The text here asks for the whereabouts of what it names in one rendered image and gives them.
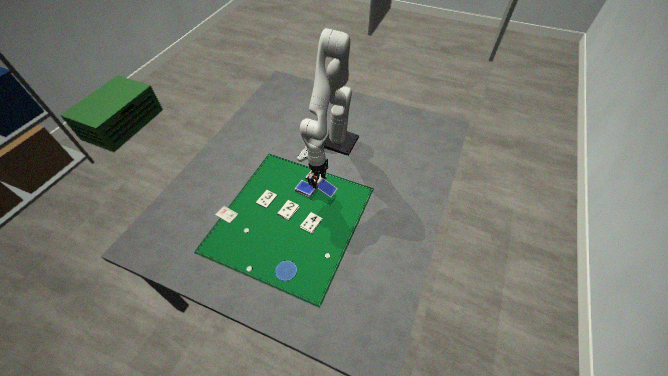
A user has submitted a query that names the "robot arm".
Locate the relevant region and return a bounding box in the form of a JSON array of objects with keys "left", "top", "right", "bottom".
[{"left": 297, "top": 28, "right": 352, "bottom": 166}]

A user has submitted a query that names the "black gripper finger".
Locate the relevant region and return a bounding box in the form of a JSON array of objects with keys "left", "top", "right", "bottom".
[
  {"left": 321, "top": 159, "right": 328, "bottom": 179},
  {"left": 307, "top": 171, "right": 321, "bottom": 189}
]

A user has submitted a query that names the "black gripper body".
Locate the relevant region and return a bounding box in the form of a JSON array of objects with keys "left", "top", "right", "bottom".
[{"left": 308, "top": 161, "right": 326, "bottom": 177}]

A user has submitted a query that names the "blue round disc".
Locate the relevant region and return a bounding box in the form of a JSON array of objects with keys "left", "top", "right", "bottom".
[{"left": 275, "top": 261, "right": 297, "bottom": 281}]

